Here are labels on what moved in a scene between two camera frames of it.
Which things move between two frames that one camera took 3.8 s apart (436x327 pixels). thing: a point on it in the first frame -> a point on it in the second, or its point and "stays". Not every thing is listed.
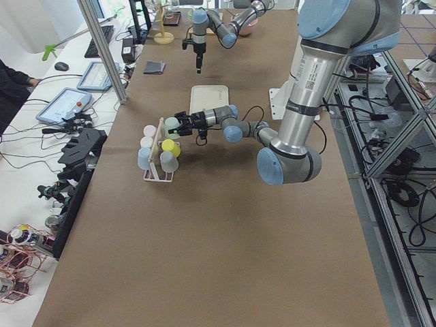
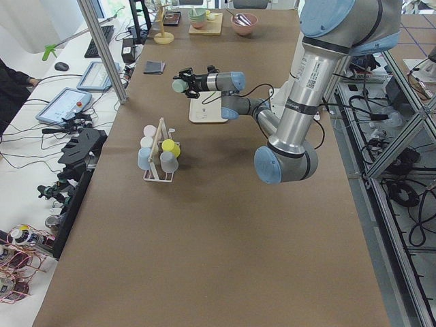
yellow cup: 169,145 stays
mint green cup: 172,123 -> 180,85
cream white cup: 146,142 stays
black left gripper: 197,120 -> 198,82
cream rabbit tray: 205,97 stays
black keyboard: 107,33 stays
